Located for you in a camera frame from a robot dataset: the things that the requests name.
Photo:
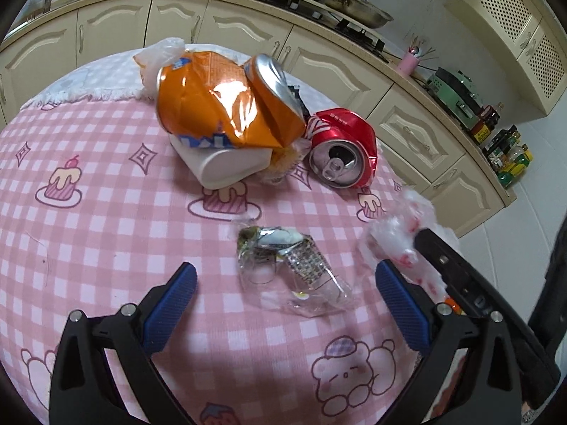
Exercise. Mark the cream kitchen cabinets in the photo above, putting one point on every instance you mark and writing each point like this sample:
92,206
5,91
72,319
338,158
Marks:
422,142

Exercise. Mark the black gas stove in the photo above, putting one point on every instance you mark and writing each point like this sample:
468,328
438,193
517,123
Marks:
318,11

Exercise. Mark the steel frying pan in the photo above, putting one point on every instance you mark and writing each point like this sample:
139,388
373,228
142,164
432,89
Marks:
362,11

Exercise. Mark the condiment bottles group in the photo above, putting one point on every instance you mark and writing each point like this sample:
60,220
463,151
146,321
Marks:
505,152

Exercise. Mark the white red plastic wrapper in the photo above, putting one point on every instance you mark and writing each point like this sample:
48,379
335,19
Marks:
391,237

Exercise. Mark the pink checkered tablecloth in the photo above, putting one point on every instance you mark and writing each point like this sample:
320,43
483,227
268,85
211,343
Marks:
97,208

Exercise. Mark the pink utensil holder cup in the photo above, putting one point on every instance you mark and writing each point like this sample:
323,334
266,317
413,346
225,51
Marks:
420,50

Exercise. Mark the orange snack bag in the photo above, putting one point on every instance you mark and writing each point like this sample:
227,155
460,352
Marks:
205,99

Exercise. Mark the crushed red cola can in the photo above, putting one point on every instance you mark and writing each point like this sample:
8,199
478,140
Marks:
344,150

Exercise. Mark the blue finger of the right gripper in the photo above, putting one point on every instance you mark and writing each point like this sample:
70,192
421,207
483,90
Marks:
459,277

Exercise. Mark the white plastic container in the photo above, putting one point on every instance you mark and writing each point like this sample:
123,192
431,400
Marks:
220,168

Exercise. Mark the clear silver wrapper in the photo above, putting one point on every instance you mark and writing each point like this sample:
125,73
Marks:
283,265

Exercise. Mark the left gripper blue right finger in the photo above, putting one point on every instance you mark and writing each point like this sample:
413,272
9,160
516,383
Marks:
488,390

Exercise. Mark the green electric grill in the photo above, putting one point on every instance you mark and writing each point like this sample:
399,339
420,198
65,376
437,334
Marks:
457,94

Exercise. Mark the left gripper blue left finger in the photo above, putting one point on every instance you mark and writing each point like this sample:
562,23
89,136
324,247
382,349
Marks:
83,390

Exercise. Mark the cream upper cabinet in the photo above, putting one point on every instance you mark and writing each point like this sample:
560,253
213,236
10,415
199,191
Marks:
525,39

